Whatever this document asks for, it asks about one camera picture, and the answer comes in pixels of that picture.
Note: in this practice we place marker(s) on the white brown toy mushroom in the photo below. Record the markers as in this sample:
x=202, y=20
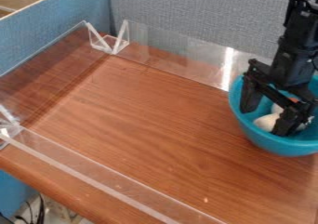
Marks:
x=264, y=122

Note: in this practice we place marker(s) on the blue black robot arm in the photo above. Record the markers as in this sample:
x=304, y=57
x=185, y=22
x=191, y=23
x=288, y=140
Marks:
x=283, y=80

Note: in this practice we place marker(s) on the clear acrylic barrier frame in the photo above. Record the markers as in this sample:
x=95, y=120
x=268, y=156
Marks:
x=127, y=143

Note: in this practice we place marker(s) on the blue plastic bowl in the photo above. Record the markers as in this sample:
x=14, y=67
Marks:
x=299, y=144

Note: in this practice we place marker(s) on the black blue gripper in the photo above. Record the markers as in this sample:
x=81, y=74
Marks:
x=288, y=73

